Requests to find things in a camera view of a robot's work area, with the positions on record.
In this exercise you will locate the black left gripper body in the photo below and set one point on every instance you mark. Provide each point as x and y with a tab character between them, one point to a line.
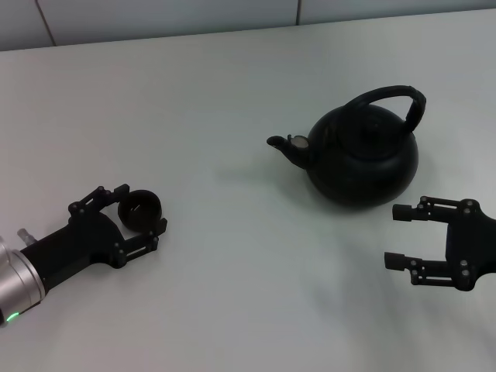
81	242

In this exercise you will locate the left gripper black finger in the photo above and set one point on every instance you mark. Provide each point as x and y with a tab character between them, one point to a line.
98	195
149	242

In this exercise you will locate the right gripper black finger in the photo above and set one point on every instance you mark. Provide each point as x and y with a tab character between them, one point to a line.
407	212
397	260

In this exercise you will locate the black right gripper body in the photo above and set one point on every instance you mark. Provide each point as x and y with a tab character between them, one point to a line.
472	244

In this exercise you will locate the small black teacup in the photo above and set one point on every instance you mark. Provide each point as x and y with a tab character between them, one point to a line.
139	211

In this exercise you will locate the black round teapot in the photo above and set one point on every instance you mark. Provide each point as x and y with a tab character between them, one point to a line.
360	166

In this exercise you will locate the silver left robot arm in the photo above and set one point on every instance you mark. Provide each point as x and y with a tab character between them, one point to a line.
15	283

